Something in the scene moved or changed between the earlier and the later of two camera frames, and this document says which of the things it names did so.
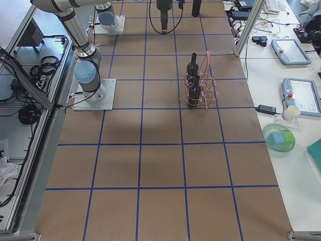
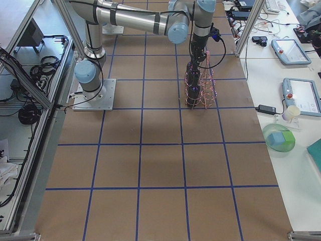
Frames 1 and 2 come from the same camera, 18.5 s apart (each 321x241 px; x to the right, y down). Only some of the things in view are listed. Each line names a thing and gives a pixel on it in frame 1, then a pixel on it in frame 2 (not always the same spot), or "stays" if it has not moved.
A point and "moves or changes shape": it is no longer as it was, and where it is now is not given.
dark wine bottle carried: x=196 y=6 moves or changes shape
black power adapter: x=266 y=109 stays
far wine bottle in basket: x=192 y=67 stays
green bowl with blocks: x=279 y=137 stays
